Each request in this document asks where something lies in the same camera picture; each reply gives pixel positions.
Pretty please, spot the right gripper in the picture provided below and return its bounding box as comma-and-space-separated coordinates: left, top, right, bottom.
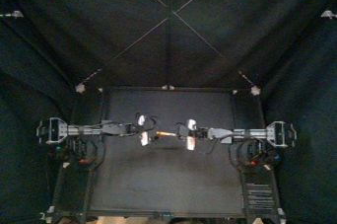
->
173, 118, 199, 152

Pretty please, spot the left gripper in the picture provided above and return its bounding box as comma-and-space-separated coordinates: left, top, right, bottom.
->
133, 112, 161, 147

